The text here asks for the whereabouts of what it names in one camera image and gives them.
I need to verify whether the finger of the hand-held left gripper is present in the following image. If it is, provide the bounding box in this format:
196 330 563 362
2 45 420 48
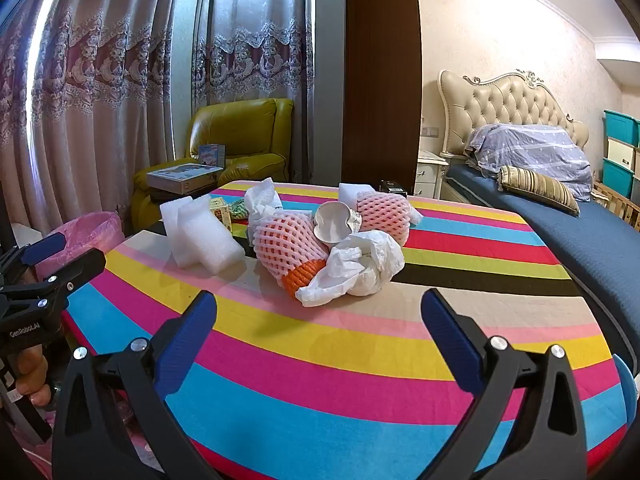
0 232 67 283
27 249 107 313

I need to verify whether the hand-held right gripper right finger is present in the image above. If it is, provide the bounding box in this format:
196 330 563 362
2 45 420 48
417 287 588 480

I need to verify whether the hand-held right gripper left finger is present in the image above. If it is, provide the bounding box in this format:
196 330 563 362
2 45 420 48
51 290 223 480

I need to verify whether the bin with pink bag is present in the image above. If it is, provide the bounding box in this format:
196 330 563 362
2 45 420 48
34 211 125 286

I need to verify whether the white box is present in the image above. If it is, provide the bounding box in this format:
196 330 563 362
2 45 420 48
177 207 247 277

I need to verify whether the white foam block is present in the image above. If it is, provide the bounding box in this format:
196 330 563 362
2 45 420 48
159 195 202 267

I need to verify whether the white paper wrap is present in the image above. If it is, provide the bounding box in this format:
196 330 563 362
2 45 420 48
294 231 407 309

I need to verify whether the small yellow carton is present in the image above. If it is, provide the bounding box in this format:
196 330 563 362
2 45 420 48
208 197 234 234

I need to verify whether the pink foam net orange end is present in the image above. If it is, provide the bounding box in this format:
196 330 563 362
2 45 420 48
251 210 332 302

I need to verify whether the plain pink foam net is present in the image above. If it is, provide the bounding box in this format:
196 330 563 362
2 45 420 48
356 191 415 247

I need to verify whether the white tissue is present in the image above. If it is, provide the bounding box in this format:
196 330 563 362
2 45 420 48
338 182 377 207
244 177 284 232

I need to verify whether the person's left hand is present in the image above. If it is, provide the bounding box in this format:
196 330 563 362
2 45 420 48
14 342 57 407

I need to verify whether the rainbow striped tablecloth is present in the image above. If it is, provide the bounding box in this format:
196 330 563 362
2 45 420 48
62 180 628 480

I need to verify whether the dark flat box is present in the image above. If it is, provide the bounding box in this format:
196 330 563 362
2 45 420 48
149 185 217 204

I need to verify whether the large flat book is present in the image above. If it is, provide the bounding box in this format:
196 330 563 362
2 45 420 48
146 162 225 195

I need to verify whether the blue bed mattress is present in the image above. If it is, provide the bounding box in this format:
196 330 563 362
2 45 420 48
444 164 640 361

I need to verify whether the white nightstand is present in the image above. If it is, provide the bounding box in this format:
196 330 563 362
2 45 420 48
414 152 449 200

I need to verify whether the wide pink lace curtain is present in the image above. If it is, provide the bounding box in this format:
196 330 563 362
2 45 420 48
0 0 202 243

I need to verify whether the small blue printed box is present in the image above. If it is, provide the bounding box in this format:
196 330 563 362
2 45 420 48
198 143 227 167

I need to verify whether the gold striped pillow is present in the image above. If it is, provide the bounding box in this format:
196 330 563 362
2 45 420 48
497 164 582 217

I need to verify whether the yellow leather armchair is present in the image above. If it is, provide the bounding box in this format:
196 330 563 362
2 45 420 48
131 98 295 233

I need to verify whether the cream tufted headboard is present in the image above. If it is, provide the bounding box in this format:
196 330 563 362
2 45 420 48
437 68 592 159

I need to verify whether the beige storage bin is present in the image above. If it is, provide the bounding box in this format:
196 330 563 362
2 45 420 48
606 137 640 169

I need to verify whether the narrow pink lace curtain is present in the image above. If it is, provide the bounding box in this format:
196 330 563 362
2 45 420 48
192 0 317 184

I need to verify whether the wooden crib rail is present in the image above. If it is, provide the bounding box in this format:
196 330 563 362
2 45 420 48
592 180 640 234

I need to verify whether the brown wooden door frame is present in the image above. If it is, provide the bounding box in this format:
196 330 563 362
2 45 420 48
344 0 424 197

